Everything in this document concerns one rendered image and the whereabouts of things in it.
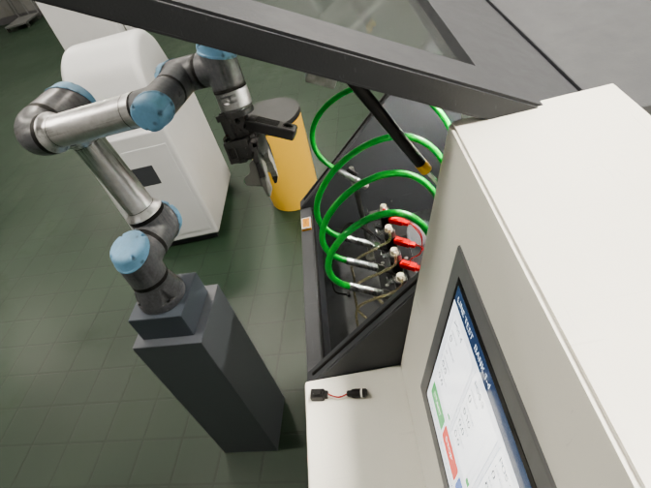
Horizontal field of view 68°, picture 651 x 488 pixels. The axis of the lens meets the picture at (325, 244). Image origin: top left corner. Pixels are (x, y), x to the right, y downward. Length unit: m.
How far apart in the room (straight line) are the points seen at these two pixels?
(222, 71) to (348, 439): 0.80
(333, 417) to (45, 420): 2.06
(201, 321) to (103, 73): 1.69
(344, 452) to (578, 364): 0.67
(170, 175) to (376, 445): 2.22
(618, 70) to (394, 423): 0.74
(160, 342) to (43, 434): 1.35
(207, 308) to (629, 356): 1.36
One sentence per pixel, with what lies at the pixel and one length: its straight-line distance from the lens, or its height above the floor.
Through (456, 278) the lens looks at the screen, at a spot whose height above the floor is 1.41.
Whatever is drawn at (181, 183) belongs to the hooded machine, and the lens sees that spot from 2.95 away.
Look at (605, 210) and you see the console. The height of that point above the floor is 1.55.
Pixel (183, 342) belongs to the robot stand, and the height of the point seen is 0.80.
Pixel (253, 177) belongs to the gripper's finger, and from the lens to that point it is 1.15.
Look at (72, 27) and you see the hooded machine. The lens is 6.61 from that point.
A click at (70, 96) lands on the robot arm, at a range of 1.41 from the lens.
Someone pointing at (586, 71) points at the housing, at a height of 1.50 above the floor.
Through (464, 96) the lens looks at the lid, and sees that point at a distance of 0.67.
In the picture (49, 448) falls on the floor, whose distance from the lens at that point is 2.80.
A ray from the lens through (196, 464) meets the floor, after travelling 2.32.
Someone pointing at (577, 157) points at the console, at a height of 1.55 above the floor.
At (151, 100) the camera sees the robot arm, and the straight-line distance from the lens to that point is 1.04.
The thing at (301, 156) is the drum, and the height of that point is 0.37.
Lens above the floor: 1.91
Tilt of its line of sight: 42 degrees down
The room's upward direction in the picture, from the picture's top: 18 degrees counter-clockwise
